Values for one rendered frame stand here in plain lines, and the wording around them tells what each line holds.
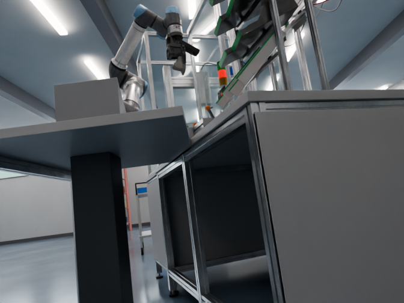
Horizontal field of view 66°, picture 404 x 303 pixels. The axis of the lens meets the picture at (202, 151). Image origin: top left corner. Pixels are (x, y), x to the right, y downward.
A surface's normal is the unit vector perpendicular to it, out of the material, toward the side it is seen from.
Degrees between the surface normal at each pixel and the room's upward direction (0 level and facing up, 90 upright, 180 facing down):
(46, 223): 90
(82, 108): 90
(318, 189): 90
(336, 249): 90
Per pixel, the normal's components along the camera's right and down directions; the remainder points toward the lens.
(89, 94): 0.00, -0.16
